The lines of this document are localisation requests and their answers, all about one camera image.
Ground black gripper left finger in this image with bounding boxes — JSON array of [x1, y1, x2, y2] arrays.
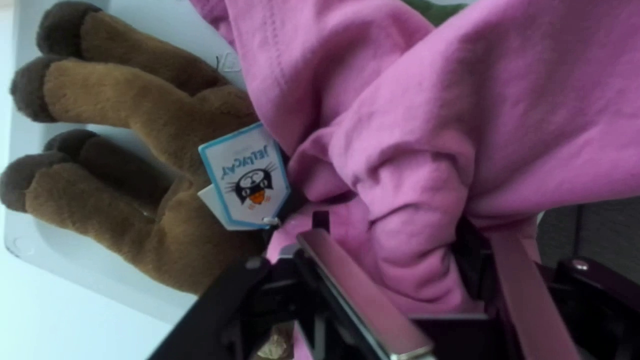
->
[[298, 212, 436, 360]]

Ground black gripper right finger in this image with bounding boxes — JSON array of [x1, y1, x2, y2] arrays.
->
[[490, 234, 580, 360]]

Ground pink cloth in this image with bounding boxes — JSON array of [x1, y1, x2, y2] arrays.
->
[[190, 0, 640, 314]]

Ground brown plush toy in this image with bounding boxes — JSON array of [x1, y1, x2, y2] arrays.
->
[[3, 2, 260, 295]]

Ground white blue plush tag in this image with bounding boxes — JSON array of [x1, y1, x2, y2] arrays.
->
[[198, 125, 291, 230]]

